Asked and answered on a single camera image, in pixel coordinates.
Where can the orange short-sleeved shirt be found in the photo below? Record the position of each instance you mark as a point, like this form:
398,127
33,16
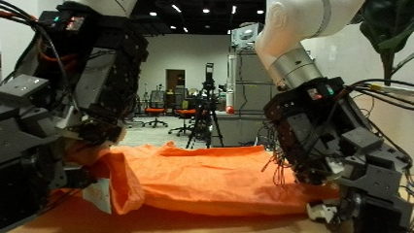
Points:
206,174

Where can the orange-seat office chair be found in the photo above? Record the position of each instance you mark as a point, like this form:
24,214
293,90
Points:
154,111
185,113

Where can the grey box appliance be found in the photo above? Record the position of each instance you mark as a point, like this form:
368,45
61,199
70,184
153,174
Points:
245,35

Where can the red ball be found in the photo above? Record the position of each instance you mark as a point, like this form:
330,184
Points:
229,110

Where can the grey metal cabinet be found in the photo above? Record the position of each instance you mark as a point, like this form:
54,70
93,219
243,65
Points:
251,84

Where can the brown door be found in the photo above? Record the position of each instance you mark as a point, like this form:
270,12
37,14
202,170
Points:
173,79

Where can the black camera tripod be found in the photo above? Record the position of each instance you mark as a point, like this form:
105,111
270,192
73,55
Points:
207,113

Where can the grey low counter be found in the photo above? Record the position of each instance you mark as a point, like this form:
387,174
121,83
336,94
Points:
241,127

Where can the green leafy plant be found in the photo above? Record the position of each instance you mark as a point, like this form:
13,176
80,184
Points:
387,29

